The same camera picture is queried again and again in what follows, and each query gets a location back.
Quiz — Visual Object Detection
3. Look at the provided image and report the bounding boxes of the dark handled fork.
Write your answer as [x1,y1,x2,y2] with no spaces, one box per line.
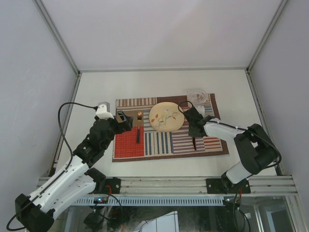
[137,111,142,144]

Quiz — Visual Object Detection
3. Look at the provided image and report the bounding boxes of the brown wooden knife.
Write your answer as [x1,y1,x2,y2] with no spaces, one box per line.
[192,137,197,151]

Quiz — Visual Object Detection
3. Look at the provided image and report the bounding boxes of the clear glass cup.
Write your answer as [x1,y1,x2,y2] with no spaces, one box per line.
[186,88,209,106]

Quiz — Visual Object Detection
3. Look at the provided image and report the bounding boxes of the round wooden plate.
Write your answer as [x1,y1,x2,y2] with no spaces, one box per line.
[149,102,184,132]

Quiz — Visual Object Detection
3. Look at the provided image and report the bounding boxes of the patchwork striped placemat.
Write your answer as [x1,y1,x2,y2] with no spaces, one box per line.
[112,95,229,162]

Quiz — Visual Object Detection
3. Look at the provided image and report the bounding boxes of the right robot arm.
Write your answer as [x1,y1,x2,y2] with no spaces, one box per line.
[182,107,282,193]

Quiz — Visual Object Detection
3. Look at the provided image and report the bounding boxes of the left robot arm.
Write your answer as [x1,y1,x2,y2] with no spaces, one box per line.
[15,111,133,232]

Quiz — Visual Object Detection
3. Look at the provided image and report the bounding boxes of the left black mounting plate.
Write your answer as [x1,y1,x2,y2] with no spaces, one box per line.
[103,177,121,194]

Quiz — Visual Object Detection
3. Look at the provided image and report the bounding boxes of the black mounting plate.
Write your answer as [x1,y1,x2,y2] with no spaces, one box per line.
[206,178,251,194]
[103,177,121,194]

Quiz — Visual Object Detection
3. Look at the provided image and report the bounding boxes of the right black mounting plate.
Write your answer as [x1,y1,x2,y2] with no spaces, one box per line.
[206,178,251,194]

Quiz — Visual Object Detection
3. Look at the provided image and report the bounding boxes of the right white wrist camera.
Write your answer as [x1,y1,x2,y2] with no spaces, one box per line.
[195,105,205,118]

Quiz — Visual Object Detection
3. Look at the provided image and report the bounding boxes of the left camera black cable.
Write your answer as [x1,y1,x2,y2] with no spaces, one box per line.
[5,102,98,230]

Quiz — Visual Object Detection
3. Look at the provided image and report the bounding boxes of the perforated blue cable tray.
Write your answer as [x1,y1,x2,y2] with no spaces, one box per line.
[72,196,224,206]

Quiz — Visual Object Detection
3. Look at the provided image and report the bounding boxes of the aluminium front rail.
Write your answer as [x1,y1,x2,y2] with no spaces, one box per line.
[36,176,300,194]

